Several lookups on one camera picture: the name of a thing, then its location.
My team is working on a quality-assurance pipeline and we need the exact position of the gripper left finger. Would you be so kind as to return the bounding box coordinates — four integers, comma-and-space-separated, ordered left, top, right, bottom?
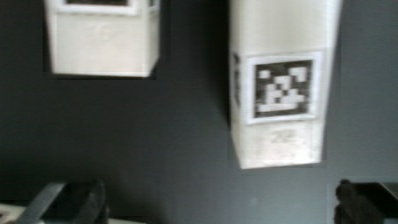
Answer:
16, 181, 108, 224

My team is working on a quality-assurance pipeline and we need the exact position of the white leg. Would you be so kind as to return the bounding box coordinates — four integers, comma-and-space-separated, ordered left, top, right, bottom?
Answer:
44, 0, 161, 78
229, 0, 343, 169

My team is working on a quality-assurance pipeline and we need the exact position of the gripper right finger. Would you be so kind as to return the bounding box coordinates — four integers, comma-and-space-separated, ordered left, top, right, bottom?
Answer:
334, 179, 398, 224

